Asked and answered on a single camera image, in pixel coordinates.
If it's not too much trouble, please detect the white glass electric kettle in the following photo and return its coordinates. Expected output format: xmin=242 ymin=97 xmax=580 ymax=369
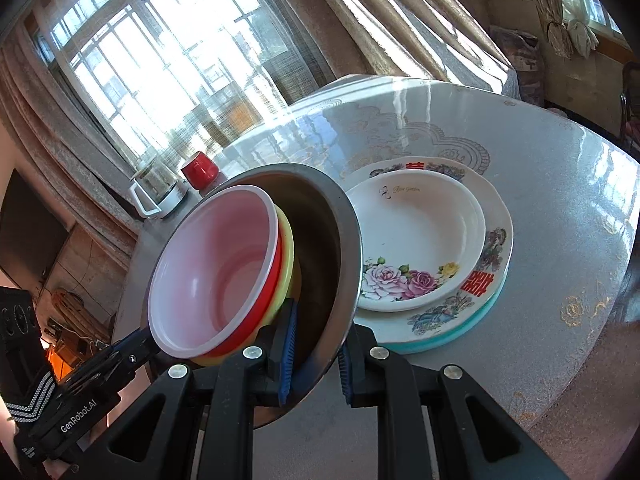
xmin=129 ymin=157 xmax=190 ymax=219

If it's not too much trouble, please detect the yellow plastic bowl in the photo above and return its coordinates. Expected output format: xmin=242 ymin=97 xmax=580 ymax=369
xmin=192 ymin=205 xmax=296 ymax=367

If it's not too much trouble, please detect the person's left forearm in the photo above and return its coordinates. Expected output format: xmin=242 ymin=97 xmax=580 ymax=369
xmin=0 ymin=370 xmax=58 ymax=480

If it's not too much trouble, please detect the red plastic bowl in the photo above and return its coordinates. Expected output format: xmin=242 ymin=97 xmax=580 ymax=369
xmin=147 ymin=185 xmax=285 ymax=359

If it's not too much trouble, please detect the beige tied curtain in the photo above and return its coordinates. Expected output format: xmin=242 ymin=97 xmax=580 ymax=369
xmin=515 ymin=0 xmax=601 ymax=58

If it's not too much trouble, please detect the patterned cloth bundle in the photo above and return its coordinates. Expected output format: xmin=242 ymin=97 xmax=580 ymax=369
xmin=492 ymin=25 xmax=543 ymax=106

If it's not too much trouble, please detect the stainless steel bowl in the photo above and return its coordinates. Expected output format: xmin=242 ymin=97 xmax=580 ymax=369
xmin=140 ymin=163 xmax=363 ymax=428

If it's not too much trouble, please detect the teal plastic plate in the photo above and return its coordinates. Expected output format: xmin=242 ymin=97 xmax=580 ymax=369
xmin=385 ymin=265 xmax=511 ymax=355

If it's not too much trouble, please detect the large white plate red print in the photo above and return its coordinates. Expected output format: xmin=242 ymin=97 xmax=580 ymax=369
xmin=340 ymin=156 xmax=514 ymax=345

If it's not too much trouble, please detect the red mug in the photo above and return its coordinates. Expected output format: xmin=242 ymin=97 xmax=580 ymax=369
xmin=181 ymin=152 xmax=219 ymax=191

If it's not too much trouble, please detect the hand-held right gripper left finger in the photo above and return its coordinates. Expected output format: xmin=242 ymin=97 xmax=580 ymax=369
xmin=100 ymin=297 xmax=301 ymax=480

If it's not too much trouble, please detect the large barred window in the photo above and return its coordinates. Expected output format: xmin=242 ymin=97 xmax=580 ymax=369
xmin=25 ymin=0 xmax=341 ymax=161

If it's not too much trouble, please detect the small white floral plate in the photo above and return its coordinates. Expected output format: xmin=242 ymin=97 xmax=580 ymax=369
xmin=346 ymin=169 xmax=487 ymax=313

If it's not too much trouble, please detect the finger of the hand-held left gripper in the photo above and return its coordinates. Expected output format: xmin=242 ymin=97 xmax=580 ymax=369
xmin=111 ymin=329 xmax=166 ymax=368

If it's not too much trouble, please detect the dark wooden chair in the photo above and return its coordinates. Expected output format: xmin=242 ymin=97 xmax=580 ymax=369
xmin=620 ymin=60 xmax=640 ymax=151

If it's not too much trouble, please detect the dark television screen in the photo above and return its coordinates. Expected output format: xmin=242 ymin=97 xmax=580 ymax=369
xmin=0 ymin=169 xmax=69 ymax=286

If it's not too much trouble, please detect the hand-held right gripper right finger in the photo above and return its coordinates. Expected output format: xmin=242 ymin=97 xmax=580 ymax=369
xmin=337 ymin=325 xmax=556 ymax=480

